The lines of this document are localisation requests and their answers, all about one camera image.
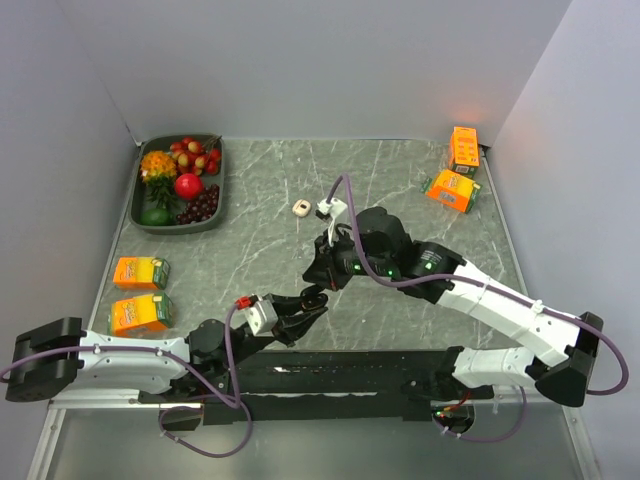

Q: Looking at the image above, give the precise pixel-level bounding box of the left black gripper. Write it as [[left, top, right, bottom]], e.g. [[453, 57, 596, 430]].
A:
[[223, 293, 327, 367]]

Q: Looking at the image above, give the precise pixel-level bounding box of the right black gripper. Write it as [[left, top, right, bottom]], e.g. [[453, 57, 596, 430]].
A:
[[302, 226, 394, 292]]

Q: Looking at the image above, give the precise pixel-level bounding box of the black earbud charging case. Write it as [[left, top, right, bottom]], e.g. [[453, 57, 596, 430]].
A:
[[300, 285, 328, 312]]

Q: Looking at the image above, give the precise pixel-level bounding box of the beige earbud charging case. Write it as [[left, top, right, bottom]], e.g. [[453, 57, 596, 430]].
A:
[[292, 199, 312, 218]]

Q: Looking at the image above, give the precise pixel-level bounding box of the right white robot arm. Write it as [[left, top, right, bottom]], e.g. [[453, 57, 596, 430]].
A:
[[303, 199, 603, 407]]

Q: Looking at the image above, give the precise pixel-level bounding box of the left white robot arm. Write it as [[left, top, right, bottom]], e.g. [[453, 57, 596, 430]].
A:
[[1, 288, 328, 409]]

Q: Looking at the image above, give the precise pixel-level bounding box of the dark grape bunch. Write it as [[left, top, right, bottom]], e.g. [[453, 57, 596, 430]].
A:
[[176, 184, 220, 225]]

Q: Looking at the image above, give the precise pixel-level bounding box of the orange juice box left lower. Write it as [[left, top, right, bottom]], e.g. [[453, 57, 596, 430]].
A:
[[110, 292, 175, 338]]

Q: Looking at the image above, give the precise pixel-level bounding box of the orange juice box tilted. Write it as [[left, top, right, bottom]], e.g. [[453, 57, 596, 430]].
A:
[[423, 169, 482, 213]]

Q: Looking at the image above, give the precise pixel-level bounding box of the red apple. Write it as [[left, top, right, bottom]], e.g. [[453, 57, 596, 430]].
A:
[[174, 173, 204, 201]]

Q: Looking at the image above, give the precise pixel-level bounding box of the orange juice box left upper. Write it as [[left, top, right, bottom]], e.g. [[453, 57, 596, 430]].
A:
[[112, 256, 171, 290]]

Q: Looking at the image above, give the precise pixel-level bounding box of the green avocado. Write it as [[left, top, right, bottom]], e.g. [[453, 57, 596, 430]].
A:
[[139, 208, 173, 227]]

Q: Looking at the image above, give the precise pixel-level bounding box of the red lychee bunch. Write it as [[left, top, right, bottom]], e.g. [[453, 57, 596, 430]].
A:
[[169, 136, 222, 176]]

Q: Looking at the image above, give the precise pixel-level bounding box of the orange juice box far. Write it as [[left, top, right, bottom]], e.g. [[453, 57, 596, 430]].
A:
[[448, 126, 480, 178]]

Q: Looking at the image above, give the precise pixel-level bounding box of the grey fruit tray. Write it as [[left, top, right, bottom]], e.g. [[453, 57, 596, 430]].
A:
[[128, 133, 226, 235]]

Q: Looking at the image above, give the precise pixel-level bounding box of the orange pineapple toy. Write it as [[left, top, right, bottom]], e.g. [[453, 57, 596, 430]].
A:
[[140, 150, 177, 210]]

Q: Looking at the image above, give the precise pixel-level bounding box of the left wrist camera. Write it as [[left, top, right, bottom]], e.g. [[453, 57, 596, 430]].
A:
[[233, 295, 278, 337]]

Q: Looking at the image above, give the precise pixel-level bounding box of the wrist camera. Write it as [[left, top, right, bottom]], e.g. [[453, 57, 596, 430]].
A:
[[316, 198, 348, 247], [233, 295, 278, 337]]

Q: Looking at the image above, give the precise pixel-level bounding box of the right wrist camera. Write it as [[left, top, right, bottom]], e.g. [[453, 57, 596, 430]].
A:
[[316, 198, 348, 247]]

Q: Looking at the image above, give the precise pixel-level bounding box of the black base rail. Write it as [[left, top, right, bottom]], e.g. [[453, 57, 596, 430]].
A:
[[137, 347, 496, 426]]

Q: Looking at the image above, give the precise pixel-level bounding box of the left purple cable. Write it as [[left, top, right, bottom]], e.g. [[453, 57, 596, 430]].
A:
[[0, 304, 254, 458]]

